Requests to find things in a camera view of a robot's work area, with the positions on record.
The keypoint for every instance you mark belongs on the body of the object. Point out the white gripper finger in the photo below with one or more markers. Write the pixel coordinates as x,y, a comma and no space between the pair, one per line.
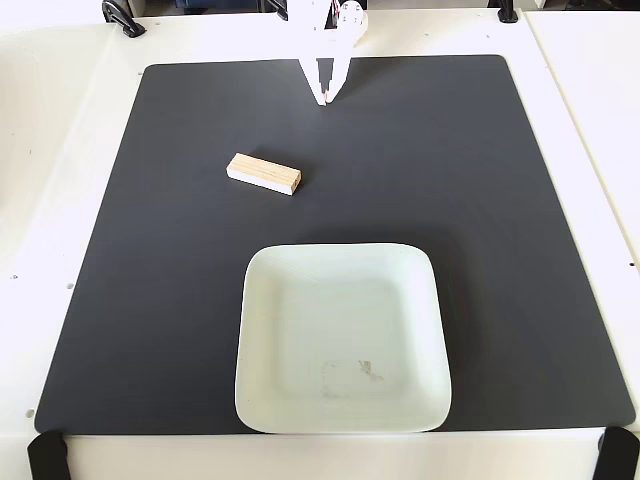
307,40
341,70

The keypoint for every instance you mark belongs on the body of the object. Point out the light wooden block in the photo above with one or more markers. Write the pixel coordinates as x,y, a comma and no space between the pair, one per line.
262,171

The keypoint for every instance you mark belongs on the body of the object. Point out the white square plate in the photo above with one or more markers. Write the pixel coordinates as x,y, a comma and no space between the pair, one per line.
340,325

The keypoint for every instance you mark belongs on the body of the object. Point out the black table clamp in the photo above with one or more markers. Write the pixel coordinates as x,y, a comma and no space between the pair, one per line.
507,10
122,17

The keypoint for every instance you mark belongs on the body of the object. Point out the black rubber work mat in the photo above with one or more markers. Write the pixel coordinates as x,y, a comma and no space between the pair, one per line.
150,250

